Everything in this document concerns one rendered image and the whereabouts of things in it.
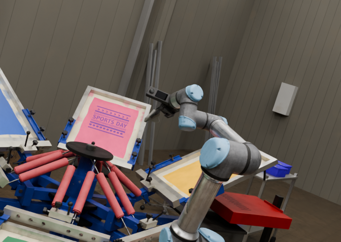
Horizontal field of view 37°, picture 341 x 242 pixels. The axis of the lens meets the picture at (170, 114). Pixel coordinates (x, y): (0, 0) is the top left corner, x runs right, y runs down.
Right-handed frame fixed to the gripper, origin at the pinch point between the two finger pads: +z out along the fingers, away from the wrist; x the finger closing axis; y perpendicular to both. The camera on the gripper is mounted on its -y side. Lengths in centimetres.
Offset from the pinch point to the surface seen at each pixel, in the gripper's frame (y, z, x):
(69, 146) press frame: 2, 92, -2
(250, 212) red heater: 146, 83, 29
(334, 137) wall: 636, 487, 503
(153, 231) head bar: 60, 57, -32
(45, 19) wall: -12, 434, 271
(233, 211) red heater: 129, 82, 21
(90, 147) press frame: 13, 89, 4
